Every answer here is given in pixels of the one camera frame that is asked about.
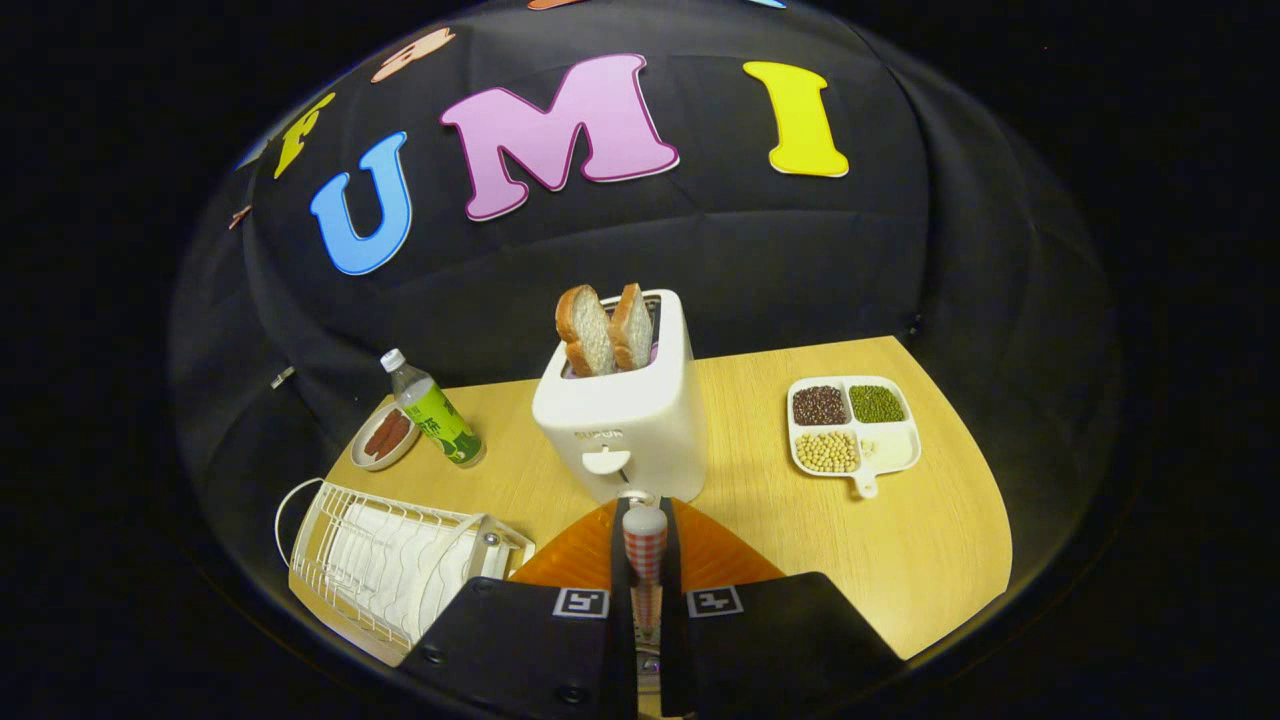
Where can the green label drink bottle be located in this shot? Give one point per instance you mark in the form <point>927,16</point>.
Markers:
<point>440,425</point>

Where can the black backdrop cloth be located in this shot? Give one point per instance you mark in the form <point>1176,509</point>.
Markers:
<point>800,260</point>

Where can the red clip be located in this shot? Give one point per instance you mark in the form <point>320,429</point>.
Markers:
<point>239,216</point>

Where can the white drip tray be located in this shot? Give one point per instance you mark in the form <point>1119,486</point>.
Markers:
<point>400,560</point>

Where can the silver clip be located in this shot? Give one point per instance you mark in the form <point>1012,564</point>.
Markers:
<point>282,378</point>

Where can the small beige saucer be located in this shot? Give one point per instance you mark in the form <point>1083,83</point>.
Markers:
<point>400,455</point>

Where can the red-brown meat slice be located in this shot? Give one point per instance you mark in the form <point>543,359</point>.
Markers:
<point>398,428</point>
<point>378,440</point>

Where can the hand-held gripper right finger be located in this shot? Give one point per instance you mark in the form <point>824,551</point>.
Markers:
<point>780,640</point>

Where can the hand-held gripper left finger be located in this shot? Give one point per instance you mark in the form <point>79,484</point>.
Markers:
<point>510,650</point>

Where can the white toaster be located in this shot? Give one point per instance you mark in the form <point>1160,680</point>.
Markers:
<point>630,420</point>

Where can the white divided bean dish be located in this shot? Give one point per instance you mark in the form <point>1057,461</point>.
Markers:
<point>890,445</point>

